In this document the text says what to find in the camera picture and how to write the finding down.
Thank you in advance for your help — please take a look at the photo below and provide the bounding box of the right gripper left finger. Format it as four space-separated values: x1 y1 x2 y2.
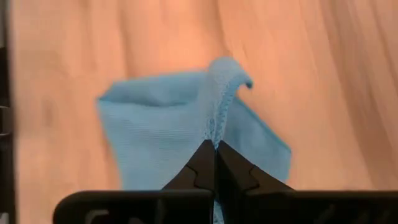
162 139 216 192

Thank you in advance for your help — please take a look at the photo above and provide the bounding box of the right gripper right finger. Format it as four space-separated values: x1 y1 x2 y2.
216 140 293 224

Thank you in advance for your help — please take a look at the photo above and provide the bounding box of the blue microfiber towel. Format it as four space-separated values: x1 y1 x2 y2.
96 56 292 224

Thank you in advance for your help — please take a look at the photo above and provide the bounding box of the black aluminium table frame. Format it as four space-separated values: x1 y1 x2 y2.
0 0 16 224

